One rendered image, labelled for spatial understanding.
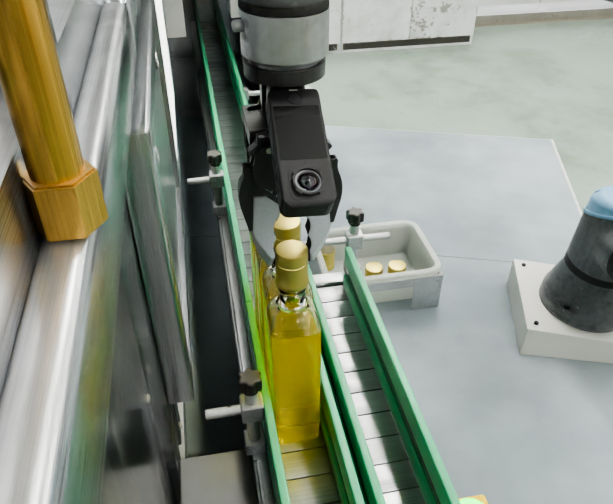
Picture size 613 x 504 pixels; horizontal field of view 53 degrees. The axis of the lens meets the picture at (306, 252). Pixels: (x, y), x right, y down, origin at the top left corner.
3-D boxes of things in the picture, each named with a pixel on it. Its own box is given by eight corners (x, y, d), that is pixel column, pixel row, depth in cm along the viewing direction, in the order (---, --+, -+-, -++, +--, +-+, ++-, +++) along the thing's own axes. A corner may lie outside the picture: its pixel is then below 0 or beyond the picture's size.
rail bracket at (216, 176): (191, 211, 121) (183, 150, 113) (226, 207, 122) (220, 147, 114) (192, 222, 118) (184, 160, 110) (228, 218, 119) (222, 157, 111)
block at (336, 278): (298, 304, 108) (298, 273, 104) (350, 297, 110) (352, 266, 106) (302, 317, 106) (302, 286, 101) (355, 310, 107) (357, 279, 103)
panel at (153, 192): (162, 98, 141) (138, -67, 120) (175, 97, 141) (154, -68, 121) (168, 406, 70) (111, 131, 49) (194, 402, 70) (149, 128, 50)
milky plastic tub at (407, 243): (307, 264, 128) (307, 229, 122) (410, 251, 131) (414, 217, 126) (325, 320, 114) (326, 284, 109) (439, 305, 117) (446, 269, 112)
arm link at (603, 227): (610, 235, 110) (641, 170, 102) (661, 284, 100) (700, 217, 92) (552, 242, 107) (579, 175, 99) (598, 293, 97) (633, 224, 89)
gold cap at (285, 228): (302, 261, 69) (302, 229, 66) (271, 263, 68) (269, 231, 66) (299, 242, 72) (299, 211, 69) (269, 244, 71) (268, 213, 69)
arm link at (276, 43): (339, 15, 48) (235, 21, 47) (337, 72, 51) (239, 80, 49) (318, -9, 54) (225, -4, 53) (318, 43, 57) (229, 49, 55)
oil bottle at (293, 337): (270, 411, 81) (263, 288, 69) (311, 404, 82) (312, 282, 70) (276, 446, 77) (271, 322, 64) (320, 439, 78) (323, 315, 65)
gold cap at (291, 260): (272, 273, 66) (271, 240, 64) (305, 269, 67) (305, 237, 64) (278, 294, 64) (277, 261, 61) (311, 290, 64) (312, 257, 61)
